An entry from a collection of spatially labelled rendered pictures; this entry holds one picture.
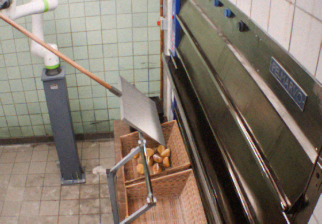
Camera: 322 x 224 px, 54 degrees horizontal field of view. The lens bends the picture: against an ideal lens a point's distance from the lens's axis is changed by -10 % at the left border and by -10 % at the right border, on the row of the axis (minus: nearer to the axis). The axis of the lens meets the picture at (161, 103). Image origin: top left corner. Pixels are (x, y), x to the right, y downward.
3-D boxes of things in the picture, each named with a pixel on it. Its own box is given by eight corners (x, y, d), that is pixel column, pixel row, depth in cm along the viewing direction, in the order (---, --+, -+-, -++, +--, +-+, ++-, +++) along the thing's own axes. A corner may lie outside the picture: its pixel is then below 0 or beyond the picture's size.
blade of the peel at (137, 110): (121, 120, 209) (123, 117, 208) (118, 78, 255) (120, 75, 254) (165, 147, 224) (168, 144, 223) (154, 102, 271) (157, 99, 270)
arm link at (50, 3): (50, 8, 267) (50, -6, 261) (61, 10, 262) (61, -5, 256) (34, 12, 253) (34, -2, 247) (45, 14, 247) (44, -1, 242)
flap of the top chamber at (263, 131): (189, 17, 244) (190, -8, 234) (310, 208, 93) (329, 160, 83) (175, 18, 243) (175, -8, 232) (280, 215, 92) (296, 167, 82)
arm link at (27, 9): (35, -3, 246) (45, 0, 242) (34, 11, 252) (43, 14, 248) (-1, 7, 217) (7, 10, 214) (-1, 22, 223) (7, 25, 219)
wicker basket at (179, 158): (175, 144, 300) (176, 118, 285) (190, 190, 253) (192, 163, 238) (119, 150, 293) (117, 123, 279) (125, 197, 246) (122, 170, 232)
